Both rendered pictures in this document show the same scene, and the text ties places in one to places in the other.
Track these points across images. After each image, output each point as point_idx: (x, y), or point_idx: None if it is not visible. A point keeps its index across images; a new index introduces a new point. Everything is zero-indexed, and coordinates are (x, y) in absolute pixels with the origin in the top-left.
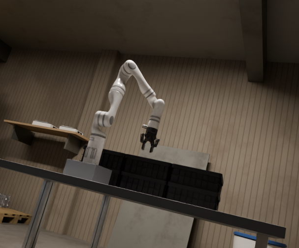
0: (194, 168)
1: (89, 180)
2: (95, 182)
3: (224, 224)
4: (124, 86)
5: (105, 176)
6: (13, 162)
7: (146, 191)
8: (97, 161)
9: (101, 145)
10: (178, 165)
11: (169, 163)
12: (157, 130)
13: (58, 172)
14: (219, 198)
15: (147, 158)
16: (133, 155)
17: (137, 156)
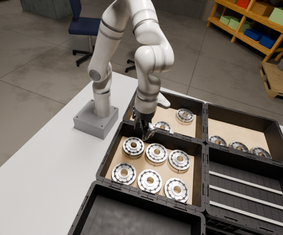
0: (73, 221)
1: (40, 129)
2: (35, 134)
3: None
4: (110, 15)
5: (94, 131)
6: (86, 86)
7: None
8: (98, 113)
9: (95, 100)
10: (87, 190)
11: (95, 175)
12: (141, 114)
13: (60, 110)
14: None
15: (109, 144)
16: (117, 127)
17: (115, 133)
